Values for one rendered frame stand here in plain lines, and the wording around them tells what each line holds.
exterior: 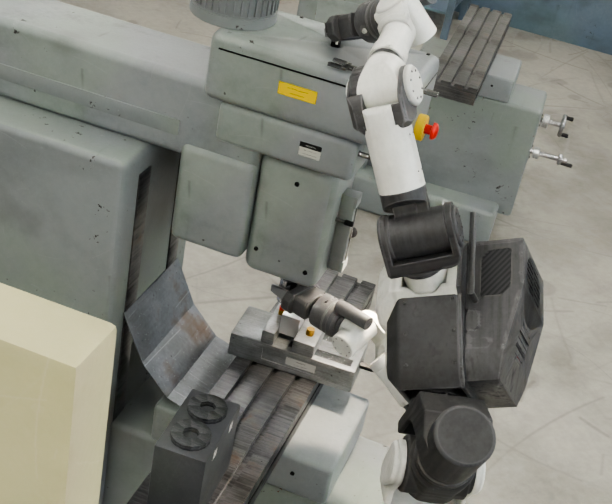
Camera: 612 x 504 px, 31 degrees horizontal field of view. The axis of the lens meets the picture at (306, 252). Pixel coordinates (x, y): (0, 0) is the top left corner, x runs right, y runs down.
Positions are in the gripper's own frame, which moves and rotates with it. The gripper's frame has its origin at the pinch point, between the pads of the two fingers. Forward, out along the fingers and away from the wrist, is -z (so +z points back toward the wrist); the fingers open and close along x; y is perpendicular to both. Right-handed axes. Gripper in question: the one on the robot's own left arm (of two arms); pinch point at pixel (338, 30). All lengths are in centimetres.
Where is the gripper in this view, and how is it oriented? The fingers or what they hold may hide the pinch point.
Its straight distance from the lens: 252.2
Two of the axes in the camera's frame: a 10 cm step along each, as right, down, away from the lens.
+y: -1.5, -9.8, -1.2
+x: 8.0, -1.9, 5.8
